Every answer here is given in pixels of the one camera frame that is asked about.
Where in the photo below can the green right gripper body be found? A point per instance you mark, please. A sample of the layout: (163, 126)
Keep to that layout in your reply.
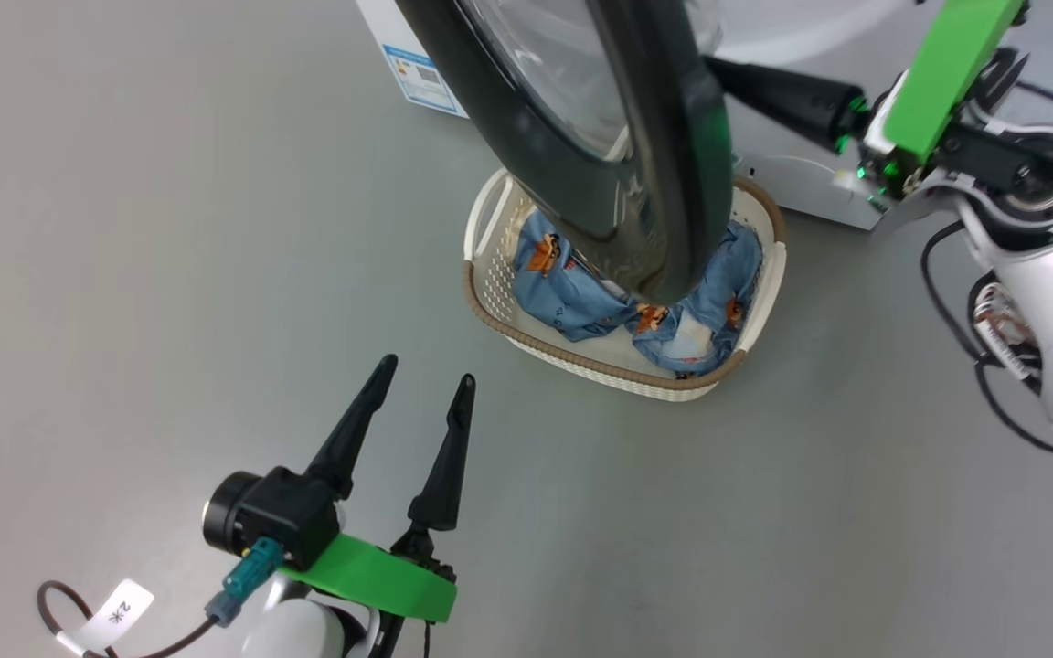
(942, 73)

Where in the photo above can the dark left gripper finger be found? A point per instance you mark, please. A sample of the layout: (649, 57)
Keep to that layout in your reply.
(353, 439)
(446, 475)

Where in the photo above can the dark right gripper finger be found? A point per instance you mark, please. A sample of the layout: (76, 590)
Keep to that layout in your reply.
(792, 100)

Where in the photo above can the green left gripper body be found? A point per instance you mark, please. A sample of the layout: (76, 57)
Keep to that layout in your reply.
(380, 580)

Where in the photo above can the black round glass washer door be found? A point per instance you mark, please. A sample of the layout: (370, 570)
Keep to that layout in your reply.
(673, 183)

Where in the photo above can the blue cartoon print garment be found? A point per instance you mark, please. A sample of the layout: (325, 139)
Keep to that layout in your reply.
(718, 292)

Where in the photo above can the blue garment with cream lining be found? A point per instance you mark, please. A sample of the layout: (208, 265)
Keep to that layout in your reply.
(563, 292)

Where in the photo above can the white front-load washing machine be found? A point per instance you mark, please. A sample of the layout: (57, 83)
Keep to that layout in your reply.
(792, 27)

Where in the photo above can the cream perforated laundry basket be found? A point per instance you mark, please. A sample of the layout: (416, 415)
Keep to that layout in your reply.
(494, 294)

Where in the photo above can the blue energy label sticker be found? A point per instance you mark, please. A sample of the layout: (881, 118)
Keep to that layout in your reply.
(421, 80)

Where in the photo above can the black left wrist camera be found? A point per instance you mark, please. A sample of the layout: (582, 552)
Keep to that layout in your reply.
(280, 512)

